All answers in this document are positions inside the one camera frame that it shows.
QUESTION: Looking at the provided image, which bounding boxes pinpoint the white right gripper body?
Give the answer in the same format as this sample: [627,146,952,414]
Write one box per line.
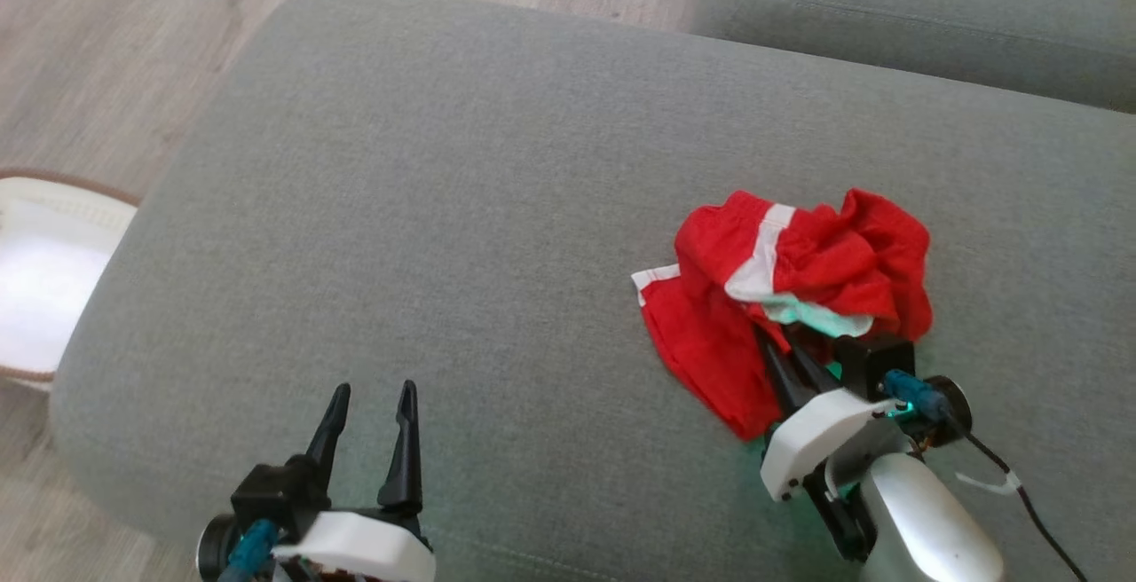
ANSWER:
[760,387,908,504]

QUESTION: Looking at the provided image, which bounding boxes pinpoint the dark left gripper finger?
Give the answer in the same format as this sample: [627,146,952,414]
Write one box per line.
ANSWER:
[304,382,352,476]
[377,379,424,516]

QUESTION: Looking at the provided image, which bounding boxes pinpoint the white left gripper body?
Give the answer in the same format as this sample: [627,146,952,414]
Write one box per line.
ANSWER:
[271,510,438,582]

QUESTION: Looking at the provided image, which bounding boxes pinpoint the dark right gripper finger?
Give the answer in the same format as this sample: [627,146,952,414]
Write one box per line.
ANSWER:
[754,326,814,416]
[785,328,845,394]

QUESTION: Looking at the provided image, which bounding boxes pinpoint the red shorts with white stripes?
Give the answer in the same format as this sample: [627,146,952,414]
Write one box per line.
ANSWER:
[632,189,935,442]

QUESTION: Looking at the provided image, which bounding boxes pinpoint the grey and yellow sofa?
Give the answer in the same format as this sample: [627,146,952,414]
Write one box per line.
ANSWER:
[51,0,1136,582]

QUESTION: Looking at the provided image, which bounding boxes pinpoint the white laundry basket brown rim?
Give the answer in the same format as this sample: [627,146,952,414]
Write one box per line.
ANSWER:
[0,168,141,393]

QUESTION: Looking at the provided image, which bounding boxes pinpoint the grey sofa seat cushion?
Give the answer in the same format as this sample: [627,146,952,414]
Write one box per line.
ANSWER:
[690,0,1136,114]

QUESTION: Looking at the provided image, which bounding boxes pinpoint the right camera cable teal connector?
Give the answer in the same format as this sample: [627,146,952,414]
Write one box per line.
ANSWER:
[882,368,1090,582]

